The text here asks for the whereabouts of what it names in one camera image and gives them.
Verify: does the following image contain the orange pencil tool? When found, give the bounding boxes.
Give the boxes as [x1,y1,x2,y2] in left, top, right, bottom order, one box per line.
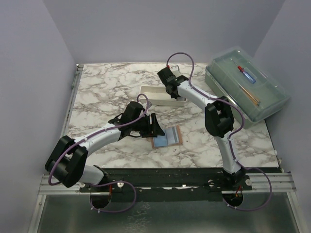
[239,85,260,106]

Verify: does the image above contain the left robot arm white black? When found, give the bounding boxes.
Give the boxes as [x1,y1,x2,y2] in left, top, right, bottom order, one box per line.
[45,101,165,192]

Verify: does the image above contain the white rectangular tray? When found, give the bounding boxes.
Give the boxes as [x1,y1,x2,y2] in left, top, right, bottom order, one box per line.
[139,85,187,107]

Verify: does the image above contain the tan leather card holder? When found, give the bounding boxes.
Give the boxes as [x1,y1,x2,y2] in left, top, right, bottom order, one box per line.
[151,126,183,149]

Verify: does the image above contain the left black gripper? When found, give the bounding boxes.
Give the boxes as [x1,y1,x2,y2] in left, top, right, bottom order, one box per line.
[131,113,165,138]

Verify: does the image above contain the aluminium frame rail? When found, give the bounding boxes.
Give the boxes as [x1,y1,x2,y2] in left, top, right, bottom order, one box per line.
[26,64,83,233]

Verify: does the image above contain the red blue screwdriver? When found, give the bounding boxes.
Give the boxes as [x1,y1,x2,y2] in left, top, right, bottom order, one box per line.
[230,58,256,84]

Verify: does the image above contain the clear green plastic toolbox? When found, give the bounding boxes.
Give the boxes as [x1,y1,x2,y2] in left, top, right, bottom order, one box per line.
[205,47,290,129]

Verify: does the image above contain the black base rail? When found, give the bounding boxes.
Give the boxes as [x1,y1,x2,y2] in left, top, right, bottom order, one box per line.
[65,168,252,205]

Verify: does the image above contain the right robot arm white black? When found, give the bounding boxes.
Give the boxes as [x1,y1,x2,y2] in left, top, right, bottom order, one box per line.
[157,67,245,190]

